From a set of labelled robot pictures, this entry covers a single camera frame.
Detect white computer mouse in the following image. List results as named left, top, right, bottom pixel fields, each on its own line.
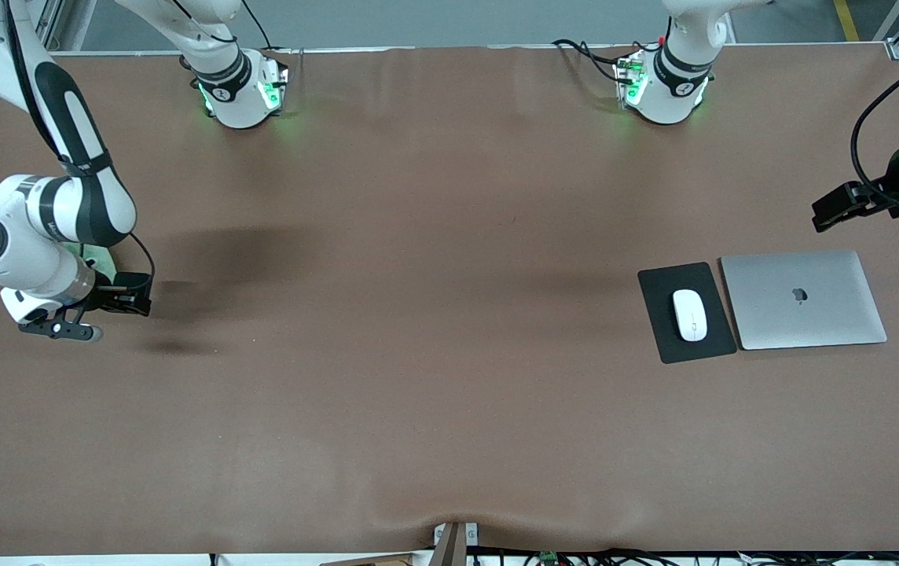
left=672, top=289, right=708, bottom=342

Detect black mouse pad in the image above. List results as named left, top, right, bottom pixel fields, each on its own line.
left=638, top=262, right=738, bottom=365

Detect green dinosaur plush toy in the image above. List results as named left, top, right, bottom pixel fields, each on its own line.
left=79, top=244, right=117, bottom=278

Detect silver laptop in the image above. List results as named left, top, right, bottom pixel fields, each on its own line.
left=720, top=250, right=888, bottom=351

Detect brown table cover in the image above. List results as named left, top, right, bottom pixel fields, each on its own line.
left=0, top=43, right=899, bottom=556

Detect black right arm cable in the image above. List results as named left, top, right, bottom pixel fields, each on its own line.
left=2, top=0, right=156, bottom=298

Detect black right base cable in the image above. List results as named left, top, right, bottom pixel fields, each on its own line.
left=241, top=0, right=291, bottom=57

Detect black left base cables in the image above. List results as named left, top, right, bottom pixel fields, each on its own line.
left=552, top=38, right=643, bottom=83

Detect brown camera mount bracket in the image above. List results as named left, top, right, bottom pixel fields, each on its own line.
left=432, top=521, right=479, bottom=566

